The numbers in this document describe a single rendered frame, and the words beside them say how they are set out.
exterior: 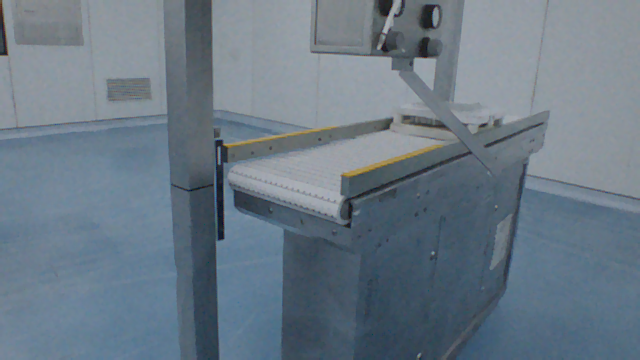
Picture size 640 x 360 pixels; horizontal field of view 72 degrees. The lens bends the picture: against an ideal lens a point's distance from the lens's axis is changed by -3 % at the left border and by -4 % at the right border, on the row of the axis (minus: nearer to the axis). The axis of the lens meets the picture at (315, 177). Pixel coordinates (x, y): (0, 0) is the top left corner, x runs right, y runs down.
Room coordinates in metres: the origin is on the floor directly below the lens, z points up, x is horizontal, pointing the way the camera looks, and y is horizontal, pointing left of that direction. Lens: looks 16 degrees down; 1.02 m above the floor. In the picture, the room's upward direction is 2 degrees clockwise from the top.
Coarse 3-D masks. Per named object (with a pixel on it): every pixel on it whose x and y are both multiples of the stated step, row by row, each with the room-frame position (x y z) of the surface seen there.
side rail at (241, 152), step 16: (336, 128) 1.08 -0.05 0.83; (352, 128) 1.13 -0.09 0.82; (368, 128) 1.19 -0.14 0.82; (384, 128) 1.26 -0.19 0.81; (256, 144) 0.87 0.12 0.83; (272, 144) 0.91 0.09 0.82; (288, 144) 0.94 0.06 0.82; (304, 144) 0.99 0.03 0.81; (224, 160) 0.82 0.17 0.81; (240, 160) 0.84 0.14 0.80
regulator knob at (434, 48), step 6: (426, 30) 0.74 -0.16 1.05; (426, 36) 0.74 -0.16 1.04; (426, 42) 0.73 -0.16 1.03; (432, 42) 0.72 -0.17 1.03; (438, 42) 0.72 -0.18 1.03; (426, 48) 0.73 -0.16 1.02; (432, 48) 0.72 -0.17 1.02; (438, 48) 0.72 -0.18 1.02; (426, 54) 0.73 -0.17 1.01; (432, 54) 0.73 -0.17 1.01; (438, 54) 0.72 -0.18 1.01
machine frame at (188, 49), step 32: (192, 0) 0.78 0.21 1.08; (448, 0) 1.65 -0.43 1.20; (192, 32) 0.78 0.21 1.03; (448, 32) 1.64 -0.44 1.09; (192, 64) 0.77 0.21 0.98; (448, 64) 1.63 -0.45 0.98; (192, 96) 0.77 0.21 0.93; (448, 96) 1.63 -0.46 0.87; (192, 128) 0.77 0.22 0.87; (192, 160) 0.77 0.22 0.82; (192, 192) 0.77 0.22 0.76; (192, 224) 0.77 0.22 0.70; (192, 256) 0.77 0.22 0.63; (192, 288) 0.76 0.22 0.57; (192, 320) 0.77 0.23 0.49; (192, 352) 0.77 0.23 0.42
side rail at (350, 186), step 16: (544, 112) 1.62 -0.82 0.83; (496, 128) 1.19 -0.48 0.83; (512, 128) 1.30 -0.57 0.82; (448, 144) 0.93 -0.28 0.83; (464, 144) 1.00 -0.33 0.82; (400, 160) 0.77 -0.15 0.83; (416, 160) 0.82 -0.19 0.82; (432, 160) 0.87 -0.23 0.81; (368, 176) 0.69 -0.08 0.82; (384, 176) 0.73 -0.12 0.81; (400, 176) 0.77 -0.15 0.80; (352, 192) 0.65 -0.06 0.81
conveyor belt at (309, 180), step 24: (504, 120) 1.62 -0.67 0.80; (336, 144) 1.05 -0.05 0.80; (360, 144) 1.07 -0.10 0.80; (384, 144) 1.08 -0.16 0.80; (408, 144) 1.09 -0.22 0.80; (432, 144) 1.11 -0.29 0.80; (240, 168) 0.81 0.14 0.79; (264, 168) 0.81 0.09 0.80; (288, 168) 0.82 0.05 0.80; (312, 168) 0.82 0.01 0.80; (336, 168) 0.83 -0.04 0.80; (264, 192) 0.75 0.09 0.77; (288, 192) 0.72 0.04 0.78; (312, 192) 0.70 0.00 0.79; (336, 192) 0.68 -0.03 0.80; (360, 192) 0.70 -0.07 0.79; (336, 216) 0.66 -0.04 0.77
